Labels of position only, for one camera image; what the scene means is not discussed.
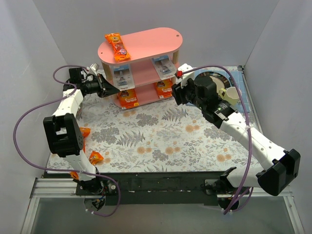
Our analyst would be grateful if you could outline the dark rimmed cream plate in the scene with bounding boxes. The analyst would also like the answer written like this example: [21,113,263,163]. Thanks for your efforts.
[200,71,231,92]

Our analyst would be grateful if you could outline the clear blister razor pack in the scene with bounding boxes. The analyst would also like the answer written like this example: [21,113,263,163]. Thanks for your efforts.
[151,55,176,80]

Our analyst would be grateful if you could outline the orange Bic razor bag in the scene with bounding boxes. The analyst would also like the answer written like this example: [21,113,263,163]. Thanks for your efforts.
[79,127,91,152]
[105,33,131,62]
[89,151,104,166]

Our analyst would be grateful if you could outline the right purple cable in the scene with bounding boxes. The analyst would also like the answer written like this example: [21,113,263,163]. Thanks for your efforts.
[181,64,254,215]

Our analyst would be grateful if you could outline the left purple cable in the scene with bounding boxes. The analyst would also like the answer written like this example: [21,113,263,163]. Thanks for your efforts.
[13,65,121,217]

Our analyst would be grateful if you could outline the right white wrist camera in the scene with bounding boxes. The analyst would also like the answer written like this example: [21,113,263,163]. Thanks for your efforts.
[175,63,195,87]

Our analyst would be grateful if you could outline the large orange Gillette Fusion5 box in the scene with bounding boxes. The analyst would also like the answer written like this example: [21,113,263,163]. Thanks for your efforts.
[154,79,172,99]

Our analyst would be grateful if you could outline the small orange Gillette Fusion box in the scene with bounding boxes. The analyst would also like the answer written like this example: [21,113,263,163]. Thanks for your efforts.
[118,89,139,110]

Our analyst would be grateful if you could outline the purple cable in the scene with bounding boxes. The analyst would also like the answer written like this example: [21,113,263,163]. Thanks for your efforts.
[13,65,121,217]
[181,64,254,215]

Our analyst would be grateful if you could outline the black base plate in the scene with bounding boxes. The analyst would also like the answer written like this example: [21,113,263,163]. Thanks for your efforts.
[44,167,240,206]

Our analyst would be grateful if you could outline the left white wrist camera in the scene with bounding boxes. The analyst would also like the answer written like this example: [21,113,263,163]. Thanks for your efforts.
[85,63,99,78]

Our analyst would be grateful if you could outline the aluminium frame rail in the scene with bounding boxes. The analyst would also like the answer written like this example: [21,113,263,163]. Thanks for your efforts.
[22,178,304,234]

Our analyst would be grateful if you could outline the blue card razor pack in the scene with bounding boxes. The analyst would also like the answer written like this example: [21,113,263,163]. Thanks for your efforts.
[113,64,135,91]

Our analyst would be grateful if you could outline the pink three-tier shelf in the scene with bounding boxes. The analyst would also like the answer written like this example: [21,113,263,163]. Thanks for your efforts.
[97,27,183,106]

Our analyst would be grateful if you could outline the pale yellow mug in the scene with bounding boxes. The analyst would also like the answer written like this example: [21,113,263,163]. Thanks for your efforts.
[218,87,241,105]

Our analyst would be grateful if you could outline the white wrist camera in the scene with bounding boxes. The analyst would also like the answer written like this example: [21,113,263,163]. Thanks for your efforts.
[85,63,99,78]
[175,63,195,87]

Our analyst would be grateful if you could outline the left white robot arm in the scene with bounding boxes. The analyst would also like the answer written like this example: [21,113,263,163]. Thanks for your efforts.
[43,67,119,195]

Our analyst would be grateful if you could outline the blue checked placemat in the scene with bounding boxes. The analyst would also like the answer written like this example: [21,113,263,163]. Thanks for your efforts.
[195,67,251,113]

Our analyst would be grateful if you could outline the floral tablecloth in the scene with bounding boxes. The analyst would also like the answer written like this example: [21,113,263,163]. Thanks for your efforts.
[46,65,274,174]

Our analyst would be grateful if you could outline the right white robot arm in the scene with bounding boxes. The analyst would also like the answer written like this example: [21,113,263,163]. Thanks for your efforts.
[172,74,300,196]

